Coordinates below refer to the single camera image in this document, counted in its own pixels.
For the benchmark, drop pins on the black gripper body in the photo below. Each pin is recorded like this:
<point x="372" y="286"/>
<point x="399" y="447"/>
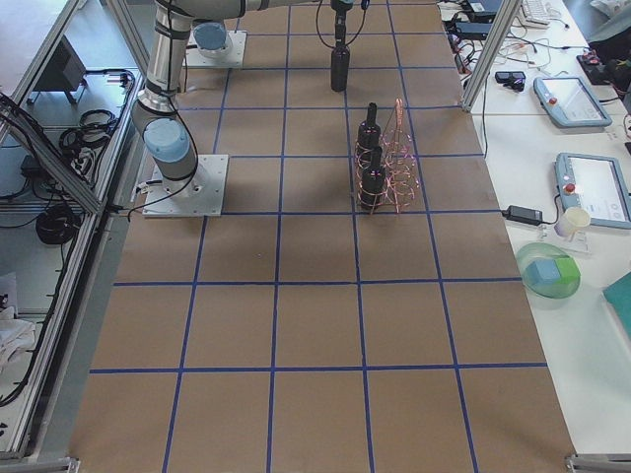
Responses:
<point x="339" y="21"/>

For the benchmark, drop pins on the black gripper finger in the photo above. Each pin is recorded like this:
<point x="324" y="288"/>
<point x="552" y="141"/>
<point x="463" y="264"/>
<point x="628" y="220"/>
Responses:
<point x="342" y="24"/>
<point x="337" y="25"/>

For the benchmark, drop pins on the dark wine bottle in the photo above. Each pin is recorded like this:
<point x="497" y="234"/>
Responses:
<point x="339" y="65"/>

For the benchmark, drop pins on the far wine bottle in basket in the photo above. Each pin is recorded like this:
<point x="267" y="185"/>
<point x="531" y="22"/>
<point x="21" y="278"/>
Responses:
<point x="369" y="134"/>

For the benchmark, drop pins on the wine bottle in basket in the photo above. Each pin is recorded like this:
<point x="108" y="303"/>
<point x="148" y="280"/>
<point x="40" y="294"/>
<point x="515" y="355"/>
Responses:
<point x="373" y="181"/>
<point x="369" y="134"/>

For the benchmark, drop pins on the near wine bottle in basket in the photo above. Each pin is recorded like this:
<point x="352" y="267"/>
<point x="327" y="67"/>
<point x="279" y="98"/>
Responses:
<point x="373" y="181"/>

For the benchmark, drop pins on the black controller device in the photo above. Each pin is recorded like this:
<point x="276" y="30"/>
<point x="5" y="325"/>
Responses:
<point x="513" y="80"/>

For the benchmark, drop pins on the far teach pendant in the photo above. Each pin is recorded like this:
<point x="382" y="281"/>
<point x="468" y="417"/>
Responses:
<point x="570" y="102"/>

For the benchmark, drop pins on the teach pendant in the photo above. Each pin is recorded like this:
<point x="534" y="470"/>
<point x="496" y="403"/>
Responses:
<point x="595" y="184"/>
<point x="570" y="102"/>

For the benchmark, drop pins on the black power adapter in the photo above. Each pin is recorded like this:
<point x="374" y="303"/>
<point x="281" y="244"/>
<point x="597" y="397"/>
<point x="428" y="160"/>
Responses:
<point x="523" y="215"/>

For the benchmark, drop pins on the near teach pendant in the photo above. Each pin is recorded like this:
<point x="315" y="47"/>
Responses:
<point x="595" y="184"/>

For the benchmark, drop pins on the white paper cup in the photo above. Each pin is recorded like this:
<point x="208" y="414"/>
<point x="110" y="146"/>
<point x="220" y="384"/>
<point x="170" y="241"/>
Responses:
<point x="573" y="219"/>

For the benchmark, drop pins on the blue foam cube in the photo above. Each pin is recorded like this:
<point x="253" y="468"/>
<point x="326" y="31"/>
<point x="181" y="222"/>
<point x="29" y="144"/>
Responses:
<point x="541" y="272"/>

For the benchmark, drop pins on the green glass bowl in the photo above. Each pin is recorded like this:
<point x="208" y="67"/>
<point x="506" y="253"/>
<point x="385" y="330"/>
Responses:
<point x="540" y="250"/>

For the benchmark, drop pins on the green foam cube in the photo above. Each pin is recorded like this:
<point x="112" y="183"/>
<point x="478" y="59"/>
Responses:
<point x="567" y="269"/>

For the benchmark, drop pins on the teal book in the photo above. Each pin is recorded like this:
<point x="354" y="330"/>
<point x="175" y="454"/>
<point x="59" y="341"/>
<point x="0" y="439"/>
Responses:
<point x="618" y="295"/>

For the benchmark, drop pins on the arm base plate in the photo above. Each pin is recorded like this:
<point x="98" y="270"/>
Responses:
<point x="233" y="60"/>
<point x="203" y="196"/>

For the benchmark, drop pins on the copper wire wine basket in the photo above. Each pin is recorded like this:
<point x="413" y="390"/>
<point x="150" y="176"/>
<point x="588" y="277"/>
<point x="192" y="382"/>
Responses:
<point x="402" y="184"/>

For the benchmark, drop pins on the aluminium frame post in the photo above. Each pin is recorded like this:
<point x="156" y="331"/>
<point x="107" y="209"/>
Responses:
<point x="498" y="32"/>

